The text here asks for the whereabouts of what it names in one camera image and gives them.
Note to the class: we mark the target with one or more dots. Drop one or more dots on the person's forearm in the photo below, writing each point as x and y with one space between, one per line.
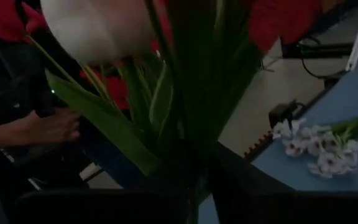
5 137

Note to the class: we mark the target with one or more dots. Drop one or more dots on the white artificial tulip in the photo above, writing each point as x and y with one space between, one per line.
98 28

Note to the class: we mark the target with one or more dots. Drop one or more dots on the clear glass vase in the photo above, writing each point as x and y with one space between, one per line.
182 174

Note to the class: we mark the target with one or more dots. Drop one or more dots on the person's hand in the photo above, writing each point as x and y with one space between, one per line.
57 127

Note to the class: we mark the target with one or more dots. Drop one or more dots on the black floor stand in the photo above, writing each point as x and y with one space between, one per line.
315 49

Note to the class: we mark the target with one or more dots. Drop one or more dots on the blue table mat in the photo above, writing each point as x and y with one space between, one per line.
346 99

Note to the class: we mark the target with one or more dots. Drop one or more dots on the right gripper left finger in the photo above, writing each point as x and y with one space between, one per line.
104 208

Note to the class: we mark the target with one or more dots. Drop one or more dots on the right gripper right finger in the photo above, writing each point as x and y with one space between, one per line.
275 205

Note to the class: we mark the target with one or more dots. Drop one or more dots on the red artificial flower spray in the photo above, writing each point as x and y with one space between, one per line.
8 21
284 25

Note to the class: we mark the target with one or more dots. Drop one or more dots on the white artificial flower spray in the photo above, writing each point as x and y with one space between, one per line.
294 147

